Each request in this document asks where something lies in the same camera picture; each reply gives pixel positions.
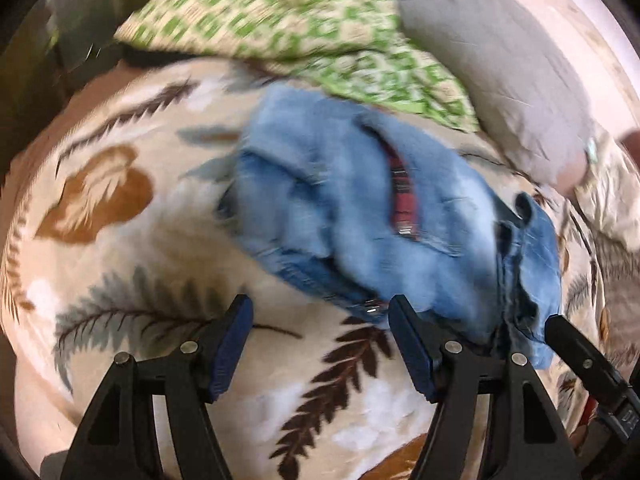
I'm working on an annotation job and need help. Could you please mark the blue denim jeans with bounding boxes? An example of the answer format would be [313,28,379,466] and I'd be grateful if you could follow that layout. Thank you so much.
[220,84,561,370]

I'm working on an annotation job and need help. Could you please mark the beige leaf pattern blanket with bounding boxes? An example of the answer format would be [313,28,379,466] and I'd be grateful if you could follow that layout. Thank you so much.
[1,60,639,479]

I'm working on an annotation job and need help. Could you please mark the grey quilted pillow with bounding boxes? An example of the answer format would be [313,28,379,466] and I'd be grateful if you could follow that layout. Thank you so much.
[397,0,594,197]

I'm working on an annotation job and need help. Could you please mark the green checkered quilt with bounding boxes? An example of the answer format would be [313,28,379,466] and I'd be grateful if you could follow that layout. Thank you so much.
[115,0,480,132]

